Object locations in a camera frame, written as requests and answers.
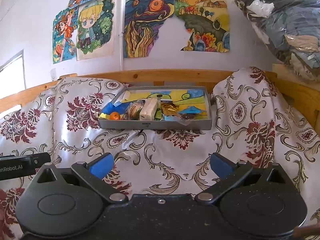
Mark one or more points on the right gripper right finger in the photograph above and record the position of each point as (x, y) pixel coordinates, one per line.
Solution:
(231, 176)

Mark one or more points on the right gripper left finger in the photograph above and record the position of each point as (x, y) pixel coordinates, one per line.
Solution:
(91, 176)

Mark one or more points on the orange tangerine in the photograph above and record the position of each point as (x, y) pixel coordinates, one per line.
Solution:
(114, 116)

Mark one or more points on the clear crinkled snack wrapper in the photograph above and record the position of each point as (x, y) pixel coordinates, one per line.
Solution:
(185, 119)

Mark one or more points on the blue snack packet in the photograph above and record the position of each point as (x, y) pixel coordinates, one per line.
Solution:
(192, 112)

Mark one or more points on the beige nougat bar packet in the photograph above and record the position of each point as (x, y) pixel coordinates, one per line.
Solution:
(149, 109)

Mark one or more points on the yellow chips bag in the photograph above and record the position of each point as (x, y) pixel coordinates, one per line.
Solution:
(169, 108)

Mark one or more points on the person's left hand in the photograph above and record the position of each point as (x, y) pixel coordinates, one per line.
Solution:
(3, 197)

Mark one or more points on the floral white bed cover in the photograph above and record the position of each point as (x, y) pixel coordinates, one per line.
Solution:
(162, 171)

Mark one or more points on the grey tray with cartoon lining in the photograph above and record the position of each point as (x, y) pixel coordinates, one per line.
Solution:
(183, 96)

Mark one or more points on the plastic bag of clothes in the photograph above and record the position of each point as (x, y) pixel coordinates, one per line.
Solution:
(290, 30)

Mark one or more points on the wooden bed frame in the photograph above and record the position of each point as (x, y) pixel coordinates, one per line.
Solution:
(305, 96)

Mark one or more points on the orange girl wall drawing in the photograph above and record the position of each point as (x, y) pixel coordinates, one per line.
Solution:
(64, 25)

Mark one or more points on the anime boy wall drawing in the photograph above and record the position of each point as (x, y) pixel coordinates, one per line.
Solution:
(95, 30)

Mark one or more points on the landscape wall drawing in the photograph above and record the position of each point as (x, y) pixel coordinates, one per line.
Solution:
(207, 22)

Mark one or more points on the starry night wall drawing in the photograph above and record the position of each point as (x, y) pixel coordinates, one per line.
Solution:
(142, 21)

